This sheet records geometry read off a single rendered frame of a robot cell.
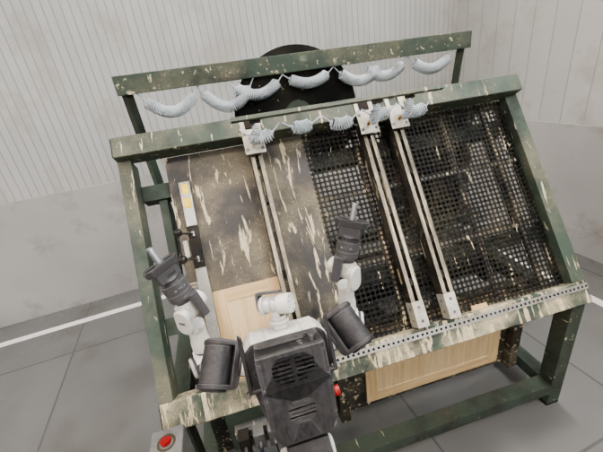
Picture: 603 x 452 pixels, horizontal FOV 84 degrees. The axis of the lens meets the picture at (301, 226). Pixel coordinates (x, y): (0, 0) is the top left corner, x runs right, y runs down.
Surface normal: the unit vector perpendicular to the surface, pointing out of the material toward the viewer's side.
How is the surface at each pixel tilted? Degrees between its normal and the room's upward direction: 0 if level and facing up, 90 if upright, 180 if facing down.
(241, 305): 56
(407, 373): 90
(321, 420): 82
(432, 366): 90
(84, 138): 90
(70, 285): 90
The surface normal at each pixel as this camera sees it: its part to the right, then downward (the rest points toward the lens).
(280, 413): 0.22, 0.25
